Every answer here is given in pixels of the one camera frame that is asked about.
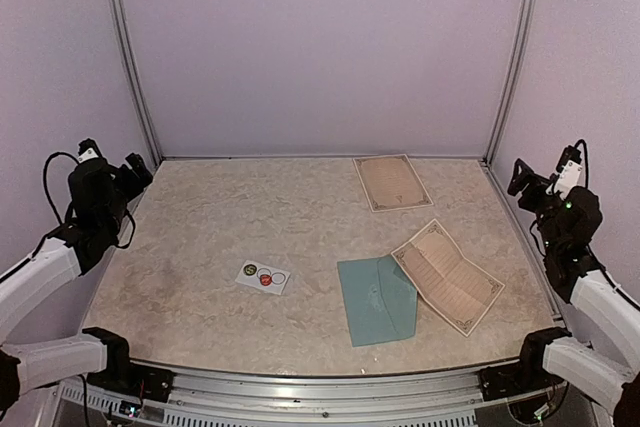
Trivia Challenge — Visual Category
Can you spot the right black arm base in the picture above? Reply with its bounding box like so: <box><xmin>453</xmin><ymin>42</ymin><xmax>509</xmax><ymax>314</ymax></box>
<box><xmin>478</xmin><ymin>362</ymin><xmax>563</xmax><ymax>402</ymax></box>

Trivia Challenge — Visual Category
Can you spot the aluminium front rail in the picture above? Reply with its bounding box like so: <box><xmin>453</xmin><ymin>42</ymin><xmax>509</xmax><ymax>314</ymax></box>
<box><xmin>49</xmin><ymin>366</ymin><xmax>542</xmax><ymax>426</ymax></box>

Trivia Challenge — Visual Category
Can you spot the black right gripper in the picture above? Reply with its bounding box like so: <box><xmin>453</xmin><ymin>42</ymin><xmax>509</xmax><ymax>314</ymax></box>
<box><xmin>508</xmin><ymin>158</ymin><xmax>565</xmax><ymax>255</ymax></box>

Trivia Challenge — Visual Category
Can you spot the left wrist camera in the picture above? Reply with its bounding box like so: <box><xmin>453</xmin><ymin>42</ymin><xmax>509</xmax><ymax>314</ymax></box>
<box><xmin>78</xmin><ymin>138</ymin><xmax>106</xmax><ymax>166</ymax></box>

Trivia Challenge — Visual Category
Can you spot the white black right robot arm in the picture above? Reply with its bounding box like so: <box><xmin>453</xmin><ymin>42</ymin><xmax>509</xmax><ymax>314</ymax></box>
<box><xmin>508</xmin><ymin>159</ymin><xmax>639</xmax><ymax>426</ymax></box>

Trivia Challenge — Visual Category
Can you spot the beige ornate letter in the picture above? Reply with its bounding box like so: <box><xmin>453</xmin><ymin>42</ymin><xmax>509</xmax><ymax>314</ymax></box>
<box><xmin>353</xmin><ymin>154</ymin><xmax>433</xmax><ymax>213</ymax></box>

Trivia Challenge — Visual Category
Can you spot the teal paper envelope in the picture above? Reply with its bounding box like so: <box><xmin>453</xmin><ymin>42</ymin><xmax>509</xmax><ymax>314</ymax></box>
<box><xmin>337</xmin><ymin>255</ymin><xmax>418</xmax><ymax>347</ymax></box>

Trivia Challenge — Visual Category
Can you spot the right aluminium frame post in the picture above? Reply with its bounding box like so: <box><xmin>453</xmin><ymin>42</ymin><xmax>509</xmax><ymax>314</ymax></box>
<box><xmin>483</xmin><ymin>0</ymin><xmax>536</xmax><ymax>170</ymax></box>

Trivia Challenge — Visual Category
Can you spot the aluminium frame post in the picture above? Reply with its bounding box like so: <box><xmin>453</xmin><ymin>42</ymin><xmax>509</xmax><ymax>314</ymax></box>
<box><xmin>108</xmin><ymin>0</ymin><xmax>164</xmax><ymax>168</ymax></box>
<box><xmin>483</xmin><ymin>0</ymin><xmax>536</xmax><ymax>170</ymax></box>

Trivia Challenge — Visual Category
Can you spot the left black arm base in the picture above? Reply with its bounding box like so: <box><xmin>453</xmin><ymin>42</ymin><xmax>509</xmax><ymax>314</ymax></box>
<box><xmin>87</xmin><ymin>362</ymin><xmax>175</xmax><ymax>403</ymax></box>

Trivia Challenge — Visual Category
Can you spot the white sticker sheet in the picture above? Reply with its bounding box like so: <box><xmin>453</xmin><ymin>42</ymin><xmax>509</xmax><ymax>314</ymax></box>
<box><xmin>235</xmin><ymin>260</ymin><xmax>291</xmax><ymax>296</ymax></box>

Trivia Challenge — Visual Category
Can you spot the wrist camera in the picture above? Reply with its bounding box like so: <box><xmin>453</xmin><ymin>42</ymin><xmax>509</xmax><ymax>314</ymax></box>
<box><xmin>78</xmin><ymin>138</ymin><xmax>106</xmax><ymax>166</ymax></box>
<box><xmin>553</xmin><ymin>145</ymin><xmax>583</xmax><ymax>196</ymax></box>

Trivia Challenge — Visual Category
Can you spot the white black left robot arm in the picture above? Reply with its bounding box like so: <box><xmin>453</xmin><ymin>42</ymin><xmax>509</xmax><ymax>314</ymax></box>
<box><xmin>1</xmin><ymin>139</ymin><xmax>153</xmax><ymax>411</ymax></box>

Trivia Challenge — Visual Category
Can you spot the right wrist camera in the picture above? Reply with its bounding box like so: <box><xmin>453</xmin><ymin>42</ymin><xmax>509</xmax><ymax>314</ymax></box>
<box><xmin>553</xmin><ymin>145</ymin><xmax>583</xmax><ymax>196</ymax></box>

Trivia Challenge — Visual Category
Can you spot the beige lined letter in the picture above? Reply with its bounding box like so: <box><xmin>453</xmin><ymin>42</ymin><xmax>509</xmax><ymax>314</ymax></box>
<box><xmin>391</xmin><ymin>219</ymin><xmax>505</xmax><ymax>337</ymax></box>

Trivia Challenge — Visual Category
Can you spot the left aluminium frame post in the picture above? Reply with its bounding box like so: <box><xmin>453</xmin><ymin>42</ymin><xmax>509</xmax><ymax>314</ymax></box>
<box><xmin>108</xmin><ymin>0</ymin><xmax>164</xmax><ymax>168</ymax></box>

